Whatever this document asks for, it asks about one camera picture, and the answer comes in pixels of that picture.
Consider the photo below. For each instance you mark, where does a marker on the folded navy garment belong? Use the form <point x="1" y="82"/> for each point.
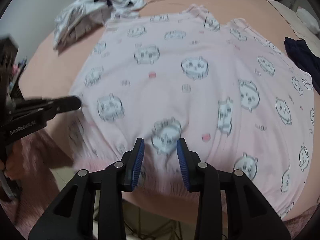
<point x="302" y="55"/>

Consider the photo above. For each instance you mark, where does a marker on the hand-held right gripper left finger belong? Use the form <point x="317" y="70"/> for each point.
<point x="137" y="165"/>

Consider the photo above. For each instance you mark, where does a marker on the cream quilted pad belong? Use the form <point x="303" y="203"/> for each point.
<point x="282" y="12"/>

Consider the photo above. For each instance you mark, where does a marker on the pale printed garment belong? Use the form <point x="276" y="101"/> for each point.
<point x="83" y="28"/>

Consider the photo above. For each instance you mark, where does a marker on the small white cloth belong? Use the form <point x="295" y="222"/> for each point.
<point x="308" y="17"/>

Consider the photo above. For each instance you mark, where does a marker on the round bed pink sheet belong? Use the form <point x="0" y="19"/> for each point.
<point x="50" y="67"/>

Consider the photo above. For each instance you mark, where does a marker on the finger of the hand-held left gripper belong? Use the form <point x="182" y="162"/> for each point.
<point x="62" y="104"/>

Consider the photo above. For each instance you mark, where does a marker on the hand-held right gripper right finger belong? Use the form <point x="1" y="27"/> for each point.
<point x="182" y="165"/>

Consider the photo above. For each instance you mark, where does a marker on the white shirt navy collar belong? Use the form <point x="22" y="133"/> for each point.
<point x="82" y="10"/>

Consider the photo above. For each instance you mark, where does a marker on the pink fluffy rug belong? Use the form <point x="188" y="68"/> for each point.
<point x="37" y="152"/>

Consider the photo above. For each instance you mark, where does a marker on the pink cartoon print pants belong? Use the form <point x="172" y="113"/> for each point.
<point x="175" y="80"/>

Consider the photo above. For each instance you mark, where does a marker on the person's left hand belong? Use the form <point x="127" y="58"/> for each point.
<point x="8" y="167"/>

